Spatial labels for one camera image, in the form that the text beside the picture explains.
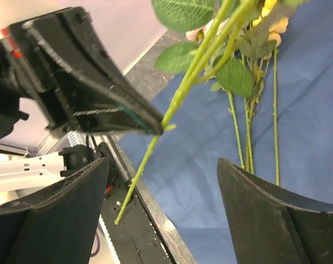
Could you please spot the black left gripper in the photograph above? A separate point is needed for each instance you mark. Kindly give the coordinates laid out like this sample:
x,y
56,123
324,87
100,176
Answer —
x,y
26,71

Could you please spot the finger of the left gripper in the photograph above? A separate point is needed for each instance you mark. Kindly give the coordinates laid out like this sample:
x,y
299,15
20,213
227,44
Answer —
x,y
89,86

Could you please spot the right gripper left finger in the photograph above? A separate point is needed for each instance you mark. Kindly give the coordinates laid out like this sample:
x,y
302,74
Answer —
x,y
56,224

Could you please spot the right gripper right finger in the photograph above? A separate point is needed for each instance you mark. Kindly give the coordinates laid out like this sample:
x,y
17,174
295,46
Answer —
x,y
269,224

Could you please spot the blue wrapping paper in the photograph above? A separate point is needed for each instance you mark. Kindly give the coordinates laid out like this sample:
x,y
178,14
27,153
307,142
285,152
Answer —
x,y
295,117

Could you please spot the cream white rose stem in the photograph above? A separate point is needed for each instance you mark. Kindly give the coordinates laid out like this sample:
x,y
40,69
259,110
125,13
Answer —
x,y
203,54

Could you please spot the artificial flower bouquet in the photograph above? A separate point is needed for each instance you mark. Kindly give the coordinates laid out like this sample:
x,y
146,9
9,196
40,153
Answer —
x,y
256,54

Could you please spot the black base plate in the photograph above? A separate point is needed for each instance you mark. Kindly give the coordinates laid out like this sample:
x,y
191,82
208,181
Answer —
x,y
136,238

